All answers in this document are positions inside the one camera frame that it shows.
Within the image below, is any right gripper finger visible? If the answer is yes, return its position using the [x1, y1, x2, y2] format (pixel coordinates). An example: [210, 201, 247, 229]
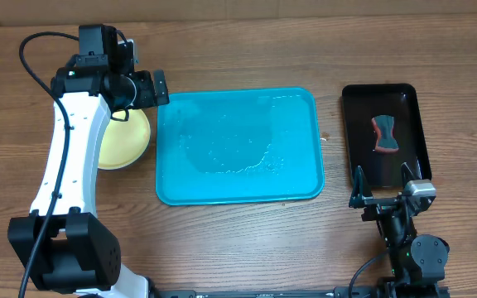
[349, 166, 373, 207]
[401, 162, 419, 185]

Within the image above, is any red sponge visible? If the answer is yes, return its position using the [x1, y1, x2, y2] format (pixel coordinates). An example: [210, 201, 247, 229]
[371, 115, 399, 153]

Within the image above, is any yellow plate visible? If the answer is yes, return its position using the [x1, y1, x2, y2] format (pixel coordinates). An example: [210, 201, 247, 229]
[99, 110, 152, 170]

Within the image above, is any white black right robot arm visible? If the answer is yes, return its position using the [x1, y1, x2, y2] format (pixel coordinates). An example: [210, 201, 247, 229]
[342, 163, 450, 297]

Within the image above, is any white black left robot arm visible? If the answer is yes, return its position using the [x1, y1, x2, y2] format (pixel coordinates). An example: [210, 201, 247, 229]
[7, 67, 169, 297]

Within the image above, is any black tray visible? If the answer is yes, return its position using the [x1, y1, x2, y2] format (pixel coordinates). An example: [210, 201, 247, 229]
[341, 84, 432, 188]

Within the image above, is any teal plastic tray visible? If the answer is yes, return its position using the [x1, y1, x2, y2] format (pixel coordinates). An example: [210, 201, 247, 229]
[156, 87, 325, 206]

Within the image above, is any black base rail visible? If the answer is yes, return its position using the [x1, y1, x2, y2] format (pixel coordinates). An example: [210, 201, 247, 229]
[149, 286, 451, 298]

